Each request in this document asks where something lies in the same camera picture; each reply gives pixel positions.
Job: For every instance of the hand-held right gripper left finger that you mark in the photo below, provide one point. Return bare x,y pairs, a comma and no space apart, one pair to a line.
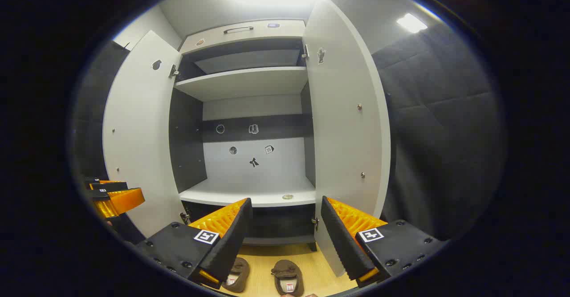
231,239

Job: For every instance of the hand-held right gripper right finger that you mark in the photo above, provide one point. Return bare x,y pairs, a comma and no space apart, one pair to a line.
343,243

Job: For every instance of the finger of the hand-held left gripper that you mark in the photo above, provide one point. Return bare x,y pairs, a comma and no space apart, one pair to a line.
109,185
122,201

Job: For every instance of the brown fuzzy shoe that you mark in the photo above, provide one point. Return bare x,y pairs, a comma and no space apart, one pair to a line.
285,270
238,272

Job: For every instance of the white shoe cabinet door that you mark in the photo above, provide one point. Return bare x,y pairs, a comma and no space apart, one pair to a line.
142,132
347,132

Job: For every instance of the white shoe cabinet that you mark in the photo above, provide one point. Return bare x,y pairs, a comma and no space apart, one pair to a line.
249,81

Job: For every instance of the dark quilted cloth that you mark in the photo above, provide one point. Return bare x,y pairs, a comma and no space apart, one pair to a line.
445,132

